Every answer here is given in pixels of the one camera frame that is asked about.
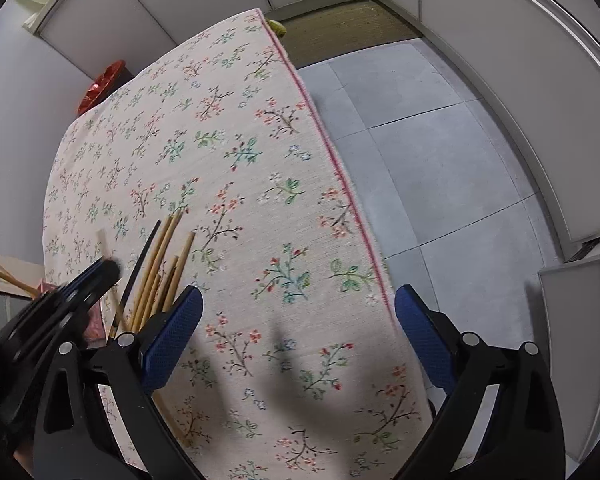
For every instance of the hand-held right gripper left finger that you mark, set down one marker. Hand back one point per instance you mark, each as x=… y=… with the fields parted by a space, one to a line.
x=176 y=337

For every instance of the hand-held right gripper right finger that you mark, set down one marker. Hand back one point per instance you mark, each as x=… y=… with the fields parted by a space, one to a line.
x=424 y=340

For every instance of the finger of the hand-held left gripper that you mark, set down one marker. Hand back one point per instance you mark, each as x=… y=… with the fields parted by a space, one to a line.
x=35 y=375
x=80 y=287

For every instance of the pink lattice utensil holder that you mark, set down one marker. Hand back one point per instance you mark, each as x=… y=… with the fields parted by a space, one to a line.
x=96 y=327

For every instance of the brown bamboo chopstick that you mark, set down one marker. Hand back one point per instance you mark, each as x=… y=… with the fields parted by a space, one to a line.
x=10 y=278

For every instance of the floral tablecloth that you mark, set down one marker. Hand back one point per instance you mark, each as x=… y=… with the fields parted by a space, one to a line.
x=260 y=185

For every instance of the red trash bag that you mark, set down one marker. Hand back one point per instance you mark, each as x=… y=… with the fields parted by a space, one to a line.
x=102 y=87

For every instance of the black trash bin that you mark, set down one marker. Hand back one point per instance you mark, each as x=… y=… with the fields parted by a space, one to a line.
x=125 y=72

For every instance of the white side cabinets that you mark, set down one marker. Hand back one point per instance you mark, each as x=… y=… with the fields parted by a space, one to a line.
x=520 y=85

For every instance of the olive door mat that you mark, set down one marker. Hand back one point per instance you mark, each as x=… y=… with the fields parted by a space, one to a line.
x=345 y=30

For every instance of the small yellow-green object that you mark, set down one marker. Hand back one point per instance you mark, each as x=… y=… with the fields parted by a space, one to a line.
x=277 y=27

